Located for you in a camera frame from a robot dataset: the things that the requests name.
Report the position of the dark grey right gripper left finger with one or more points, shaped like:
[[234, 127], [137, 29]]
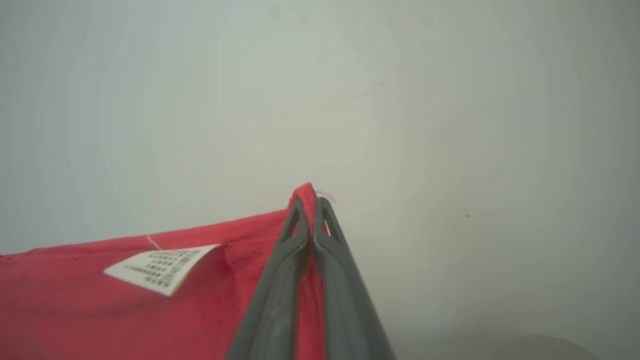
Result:
[[277, 305]]

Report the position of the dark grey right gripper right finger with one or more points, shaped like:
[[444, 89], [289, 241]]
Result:
[[345, 310]]

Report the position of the red basketball jersey number 23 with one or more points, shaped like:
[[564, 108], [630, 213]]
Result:
[[100, 320]]

